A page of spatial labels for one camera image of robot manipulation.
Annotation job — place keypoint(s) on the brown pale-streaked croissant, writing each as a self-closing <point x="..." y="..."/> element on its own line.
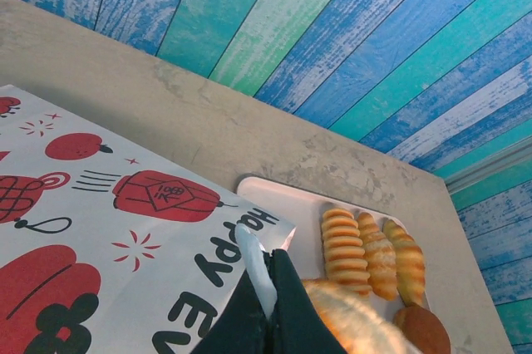
<point x="378" y="254"/>

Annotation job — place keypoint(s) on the aluminium corner post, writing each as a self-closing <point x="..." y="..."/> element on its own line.
<point x="490" y="165"/>

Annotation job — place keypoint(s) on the white red-printed paper bag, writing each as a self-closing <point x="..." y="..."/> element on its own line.
<point x="104" y="212"/>

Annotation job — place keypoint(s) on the pale pink plastic tray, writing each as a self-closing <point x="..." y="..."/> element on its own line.
<point x="291" y="208"/>

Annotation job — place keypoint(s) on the round brown bun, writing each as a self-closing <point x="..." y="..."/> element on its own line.
<point x="424" y="331"/>

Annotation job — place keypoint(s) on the ridged caterpillar bread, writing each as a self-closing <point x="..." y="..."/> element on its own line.
<point x="343" y="246"/>

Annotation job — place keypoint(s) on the large oval floured roll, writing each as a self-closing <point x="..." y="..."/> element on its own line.
<point x="353" y="321"/>

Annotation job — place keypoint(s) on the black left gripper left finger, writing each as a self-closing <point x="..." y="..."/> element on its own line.
<point x="241" y="329"/>

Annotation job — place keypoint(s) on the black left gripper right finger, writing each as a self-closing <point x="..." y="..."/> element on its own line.
<point x="299" y="321"/>

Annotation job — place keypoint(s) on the golden yellow croissant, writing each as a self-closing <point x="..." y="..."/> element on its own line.
<point x="409" y="262"/>

